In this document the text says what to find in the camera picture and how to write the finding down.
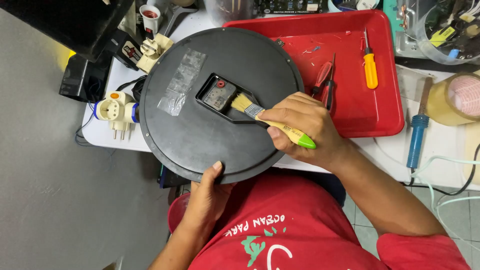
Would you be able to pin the person's right hand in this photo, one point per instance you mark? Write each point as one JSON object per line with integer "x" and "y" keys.
{"x": 303, "y": 127}

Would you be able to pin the person's left hand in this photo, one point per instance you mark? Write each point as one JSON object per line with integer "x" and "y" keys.
{"x": 206, "y": 198}

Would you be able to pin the wooden paint brush green tip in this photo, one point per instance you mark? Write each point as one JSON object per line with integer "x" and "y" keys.
{"x": 270, "y": 122}

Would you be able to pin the round black wall clock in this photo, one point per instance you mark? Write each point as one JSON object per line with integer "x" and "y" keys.
{"x": 210, "y": 150}

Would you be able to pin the red black screwdriver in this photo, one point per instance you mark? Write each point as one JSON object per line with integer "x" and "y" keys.
{"x": 329, "y": 92}

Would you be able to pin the red plastic tray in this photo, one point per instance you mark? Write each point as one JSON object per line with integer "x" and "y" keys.
{"x": 352, "y": 108}

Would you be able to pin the black clock movement module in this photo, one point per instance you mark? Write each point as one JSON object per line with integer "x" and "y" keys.
{"x": 219, "y": 94}

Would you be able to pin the person's red shirt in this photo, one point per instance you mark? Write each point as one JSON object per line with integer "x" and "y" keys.
{"x": 300, "y": 232}

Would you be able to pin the clear tape patch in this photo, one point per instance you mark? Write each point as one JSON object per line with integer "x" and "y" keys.
{"x": 182, "y": 80}

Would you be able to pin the cream multi plug adapter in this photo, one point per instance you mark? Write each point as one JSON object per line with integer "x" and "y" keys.
{"x": 115, "y": 111}

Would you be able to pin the clear plastic container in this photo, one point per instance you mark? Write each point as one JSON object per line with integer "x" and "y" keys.
{"x": 228, "y": 11}

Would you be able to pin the metal tray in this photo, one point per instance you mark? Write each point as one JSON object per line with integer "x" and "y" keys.
{"x": 407, "y": 32}

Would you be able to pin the beige plug adapter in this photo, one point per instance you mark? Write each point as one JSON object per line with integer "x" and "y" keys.
{"x": 153, "y": 52}

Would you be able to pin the roll of clear packing tape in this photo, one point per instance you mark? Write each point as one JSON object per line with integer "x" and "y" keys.
{"x": 457, "y": 99}

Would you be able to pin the black box with red label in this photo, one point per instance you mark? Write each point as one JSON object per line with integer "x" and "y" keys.
{"x": 125, "y": 50}

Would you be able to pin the black power adapter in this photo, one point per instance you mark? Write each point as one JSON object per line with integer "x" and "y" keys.
{"x": 84, "y": 80}

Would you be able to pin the metal wrench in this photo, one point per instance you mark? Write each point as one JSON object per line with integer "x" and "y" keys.
{"x": 173, "y": 17}

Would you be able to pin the clear bowl of electronic parts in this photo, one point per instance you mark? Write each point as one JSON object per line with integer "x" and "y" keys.
{"x": 450, "y": 30}

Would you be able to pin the white lamp socket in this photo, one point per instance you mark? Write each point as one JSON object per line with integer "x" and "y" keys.
{"x": 150, "y": 18}

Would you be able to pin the black case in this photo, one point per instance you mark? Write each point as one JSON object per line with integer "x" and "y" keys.
{"x": 67, "y": 26}

